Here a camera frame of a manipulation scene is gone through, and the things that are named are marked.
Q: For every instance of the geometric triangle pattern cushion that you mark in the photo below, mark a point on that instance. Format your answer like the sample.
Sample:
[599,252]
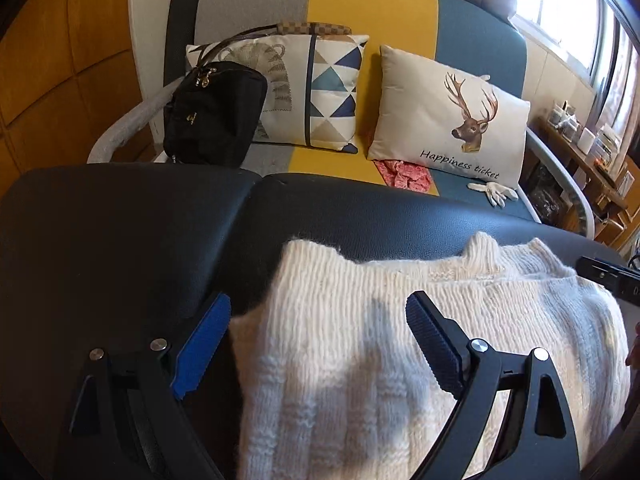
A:
[312,87]

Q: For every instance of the deer print cushion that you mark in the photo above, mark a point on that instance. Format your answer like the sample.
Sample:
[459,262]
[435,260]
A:
[438,117]

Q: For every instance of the black handbag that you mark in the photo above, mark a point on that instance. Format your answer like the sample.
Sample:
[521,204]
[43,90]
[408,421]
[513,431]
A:
[212,115]

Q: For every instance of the cream knitted sweater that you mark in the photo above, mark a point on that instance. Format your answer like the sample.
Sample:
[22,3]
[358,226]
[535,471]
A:
[335,386]

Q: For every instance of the grey yellow blue sofa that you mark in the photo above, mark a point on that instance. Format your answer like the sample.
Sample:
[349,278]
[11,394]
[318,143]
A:
[452,32]

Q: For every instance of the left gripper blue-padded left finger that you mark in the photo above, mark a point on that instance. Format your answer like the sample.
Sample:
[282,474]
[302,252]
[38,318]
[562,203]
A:
[127,420]

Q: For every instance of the red patterned cloth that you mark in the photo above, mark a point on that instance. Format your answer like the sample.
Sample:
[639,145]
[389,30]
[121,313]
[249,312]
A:
[403,175]

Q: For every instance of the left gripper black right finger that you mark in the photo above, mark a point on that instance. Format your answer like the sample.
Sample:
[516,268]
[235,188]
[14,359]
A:
[536,438]

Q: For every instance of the person's right gloved hand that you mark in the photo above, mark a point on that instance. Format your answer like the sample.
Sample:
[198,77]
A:
[633,358]

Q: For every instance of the black rolled mat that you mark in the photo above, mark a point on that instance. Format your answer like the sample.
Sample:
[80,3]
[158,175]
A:
[180,32]

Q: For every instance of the white glove on sofa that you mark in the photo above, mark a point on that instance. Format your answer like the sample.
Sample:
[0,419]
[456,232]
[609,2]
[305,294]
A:
[496,193]

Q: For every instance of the wooden side table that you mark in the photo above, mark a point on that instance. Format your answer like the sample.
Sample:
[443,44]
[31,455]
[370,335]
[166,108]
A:
[607,204]

